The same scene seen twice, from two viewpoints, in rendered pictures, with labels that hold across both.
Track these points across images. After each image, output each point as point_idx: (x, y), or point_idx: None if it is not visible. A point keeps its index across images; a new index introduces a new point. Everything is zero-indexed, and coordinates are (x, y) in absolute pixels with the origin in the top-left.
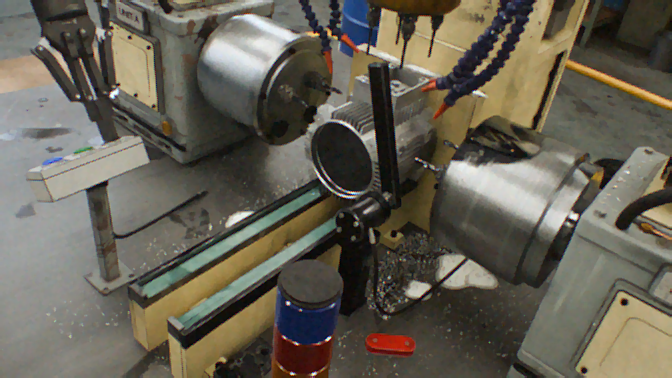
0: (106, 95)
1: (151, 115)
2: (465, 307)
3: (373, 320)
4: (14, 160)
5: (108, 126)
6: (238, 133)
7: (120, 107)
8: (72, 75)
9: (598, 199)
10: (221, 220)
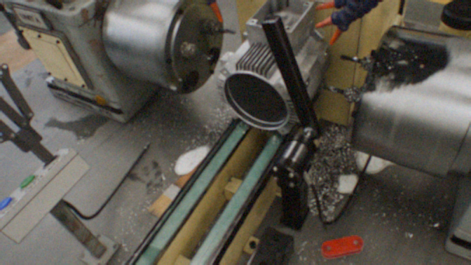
0: (26, 125)
1: (85, 91)
2: (390, 187)
3: (320, 225)
4: None
5: (41, 152)
6: None
7: (59, 88)
8: None
9: None
10: (170, 167)
